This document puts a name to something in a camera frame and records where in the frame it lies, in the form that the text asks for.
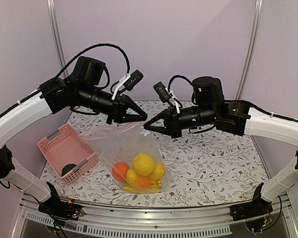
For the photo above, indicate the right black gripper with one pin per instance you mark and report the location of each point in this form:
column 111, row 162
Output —
column 173, row 128

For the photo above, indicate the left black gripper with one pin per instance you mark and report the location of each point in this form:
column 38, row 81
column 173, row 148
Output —
column 118, row 111

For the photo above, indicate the clear zip top bag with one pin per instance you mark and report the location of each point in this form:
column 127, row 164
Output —
column 122, row 143

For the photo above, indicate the yellow lemon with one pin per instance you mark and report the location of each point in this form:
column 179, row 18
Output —
column 143, row 164

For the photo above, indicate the yellow mango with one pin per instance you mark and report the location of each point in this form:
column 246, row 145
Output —
column 158, row 172
column 134, row 179

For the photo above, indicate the orange fruit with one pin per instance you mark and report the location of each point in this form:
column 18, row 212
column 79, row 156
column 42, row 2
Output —
column 119, row 172

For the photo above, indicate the yellow banana bunch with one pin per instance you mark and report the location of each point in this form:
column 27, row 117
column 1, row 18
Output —
column 148, row 188

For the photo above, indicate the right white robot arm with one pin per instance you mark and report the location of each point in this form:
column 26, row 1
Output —
column 237, row 117

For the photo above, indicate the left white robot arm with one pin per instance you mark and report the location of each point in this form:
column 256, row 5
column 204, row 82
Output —
column 80, row 88

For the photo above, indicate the pink plastic basket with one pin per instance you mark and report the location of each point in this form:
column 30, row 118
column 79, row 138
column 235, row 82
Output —
column 67, row 147

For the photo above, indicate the green avocado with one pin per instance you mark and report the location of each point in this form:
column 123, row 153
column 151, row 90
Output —
column 67, row 168

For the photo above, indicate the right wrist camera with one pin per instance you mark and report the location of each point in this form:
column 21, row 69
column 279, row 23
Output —
column 167, row 96

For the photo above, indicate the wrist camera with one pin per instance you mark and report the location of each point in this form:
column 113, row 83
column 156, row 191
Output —
column 126, row 83
column 167, row 96

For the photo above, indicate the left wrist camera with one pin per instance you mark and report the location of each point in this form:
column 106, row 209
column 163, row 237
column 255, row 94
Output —
column 126, row 83

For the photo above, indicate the front aluminium rail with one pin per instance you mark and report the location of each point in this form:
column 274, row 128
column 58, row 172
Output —
column 113, row 221

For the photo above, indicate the right aluminium frame post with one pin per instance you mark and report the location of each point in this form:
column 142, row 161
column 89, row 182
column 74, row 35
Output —
column 251, row 48

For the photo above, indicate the aluminium frame post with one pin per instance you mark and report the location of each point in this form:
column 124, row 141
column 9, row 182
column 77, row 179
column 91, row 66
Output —
column 55, row 31
column 251, row 48

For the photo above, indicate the left aluminium frame post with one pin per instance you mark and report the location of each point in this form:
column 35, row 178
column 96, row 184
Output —
column 55, row 31

